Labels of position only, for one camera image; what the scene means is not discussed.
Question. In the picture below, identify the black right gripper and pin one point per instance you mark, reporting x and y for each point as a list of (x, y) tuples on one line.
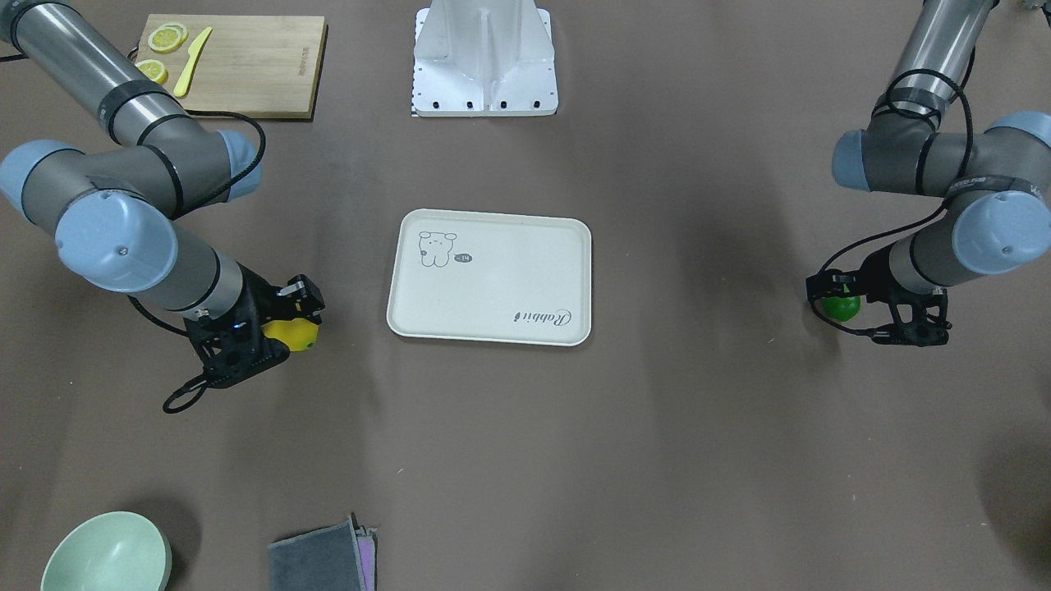
[(261, 300)]

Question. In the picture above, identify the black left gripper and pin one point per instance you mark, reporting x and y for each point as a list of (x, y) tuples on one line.
[(874, 279)]

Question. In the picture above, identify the green lime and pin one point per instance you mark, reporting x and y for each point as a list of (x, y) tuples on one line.
[(841, 308)]

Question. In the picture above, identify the yellow lemon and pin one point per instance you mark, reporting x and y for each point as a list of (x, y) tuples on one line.
[(298, 334)]

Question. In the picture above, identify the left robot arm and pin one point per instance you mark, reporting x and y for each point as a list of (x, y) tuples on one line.
[(993, 187)]

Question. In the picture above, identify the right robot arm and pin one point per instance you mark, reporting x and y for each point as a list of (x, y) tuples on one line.
[(113, 216)]

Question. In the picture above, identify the white rectangular tray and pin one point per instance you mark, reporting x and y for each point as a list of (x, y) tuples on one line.
[(475, 276)]

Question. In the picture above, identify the bamboo cutting board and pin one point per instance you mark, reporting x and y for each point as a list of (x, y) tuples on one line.
[(267, 67)]

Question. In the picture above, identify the yellow plastic knife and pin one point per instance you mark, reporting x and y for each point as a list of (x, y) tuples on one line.
[(183, 84)]

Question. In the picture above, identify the grey folded cloth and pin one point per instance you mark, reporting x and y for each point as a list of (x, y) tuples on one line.
[(338, 557)]

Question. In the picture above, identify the lemon slice lower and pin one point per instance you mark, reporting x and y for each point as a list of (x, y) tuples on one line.
[(154, 70)]

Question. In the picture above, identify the light green bowl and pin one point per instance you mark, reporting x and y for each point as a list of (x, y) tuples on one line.
[(118, 550)]

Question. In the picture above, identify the white metal mount base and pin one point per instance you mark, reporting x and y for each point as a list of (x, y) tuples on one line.
[(484, 59)]

